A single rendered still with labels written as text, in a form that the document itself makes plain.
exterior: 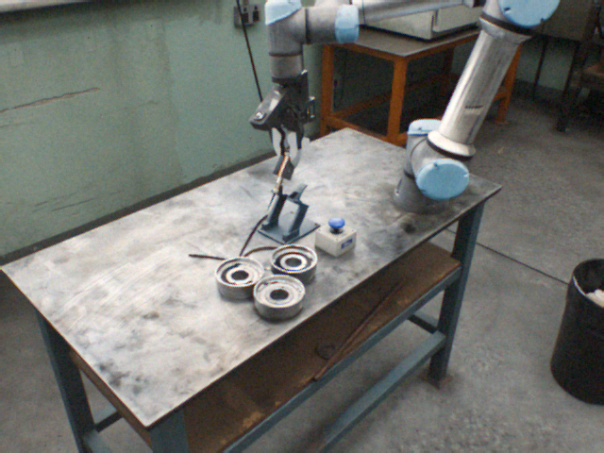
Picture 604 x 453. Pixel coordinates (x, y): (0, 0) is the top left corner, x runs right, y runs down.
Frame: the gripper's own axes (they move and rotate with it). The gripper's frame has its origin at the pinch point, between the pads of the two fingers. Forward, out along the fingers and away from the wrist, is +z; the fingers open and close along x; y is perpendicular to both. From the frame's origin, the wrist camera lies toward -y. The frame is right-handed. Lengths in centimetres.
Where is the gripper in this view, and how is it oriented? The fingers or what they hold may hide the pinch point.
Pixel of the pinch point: (287, 161)
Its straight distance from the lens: 131.4
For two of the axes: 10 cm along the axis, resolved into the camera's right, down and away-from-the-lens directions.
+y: 6.1, -4.1, 6.8
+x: -7.9, -2.5, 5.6
